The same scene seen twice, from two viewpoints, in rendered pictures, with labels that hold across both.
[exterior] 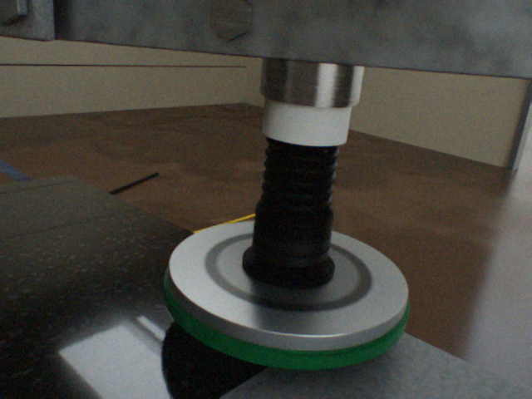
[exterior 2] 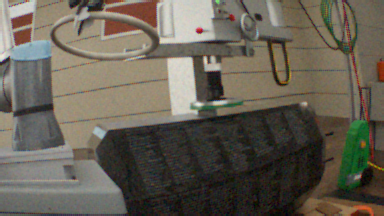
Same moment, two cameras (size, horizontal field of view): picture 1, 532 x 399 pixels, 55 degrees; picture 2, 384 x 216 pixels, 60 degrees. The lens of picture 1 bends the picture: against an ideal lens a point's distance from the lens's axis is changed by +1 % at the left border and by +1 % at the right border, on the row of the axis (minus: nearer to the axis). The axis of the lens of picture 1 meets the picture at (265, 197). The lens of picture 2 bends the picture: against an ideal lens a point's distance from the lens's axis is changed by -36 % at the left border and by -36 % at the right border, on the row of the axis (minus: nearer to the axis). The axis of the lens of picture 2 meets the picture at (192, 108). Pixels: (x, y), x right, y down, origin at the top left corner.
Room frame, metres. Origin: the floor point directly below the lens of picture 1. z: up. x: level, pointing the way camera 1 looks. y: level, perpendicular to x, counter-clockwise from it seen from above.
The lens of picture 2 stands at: (1.35, -1.92, 1.04)
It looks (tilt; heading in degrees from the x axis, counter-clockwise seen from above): 4 degrees down; 119
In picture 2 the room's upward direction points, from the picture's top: 6 degrees counter-clockwise
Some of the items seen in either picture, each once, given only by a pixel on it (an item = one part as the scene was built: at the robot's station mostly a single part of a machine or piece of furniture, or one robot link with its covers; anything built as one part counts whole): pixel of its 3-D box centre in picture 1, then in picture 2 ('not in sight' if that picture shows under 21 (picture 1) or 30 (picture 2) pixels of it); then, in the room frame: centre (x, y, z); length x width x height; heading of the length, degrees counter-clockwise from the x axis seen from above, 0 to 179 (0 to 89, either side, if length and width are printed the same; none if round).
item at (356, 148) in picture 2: not in sight; (356, 138); (1.04, 1.47, 0.43); 0.35 x 0.35 x 0.87; 37
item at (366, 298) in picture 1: (287, 272); (216, 101); (0.41, -0.03, 0.92); 0.21 x 0.21 x 0.01
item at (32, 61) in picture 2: not in sight; (28, 74); (0.53, -1.28, 1.10); 0.17 x 0.15 x 0.18; 172
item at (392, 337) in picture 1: (287, 275); (216, 102); (0.41, -0.03, 0.91); 0.22 x 0.22 x 0.04
